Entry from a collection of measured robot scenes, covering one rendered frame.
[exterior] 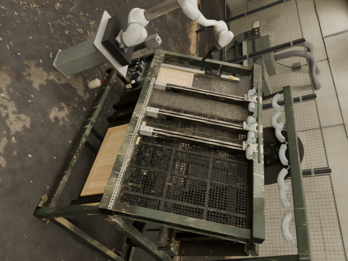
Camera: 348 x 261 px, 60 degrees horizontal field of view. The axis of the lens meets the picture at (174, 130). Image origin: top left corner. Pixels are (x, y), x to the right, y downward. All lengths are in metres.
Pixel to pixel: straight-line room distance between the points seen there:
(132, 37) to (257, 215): 1.98
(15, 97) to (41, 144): 0.50
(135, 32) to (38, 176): 1.67
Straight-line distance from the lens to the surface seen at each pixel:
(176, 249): 3.16
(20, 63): 3.39
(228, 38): 3.24
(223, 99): 3.43
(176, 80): 3.58
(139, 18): 3.21
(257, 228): 2.57
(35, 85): 3.41
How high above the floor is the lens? 2.51
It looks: 26 degrees down
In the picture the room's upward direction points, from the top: 78 degrees clockwise
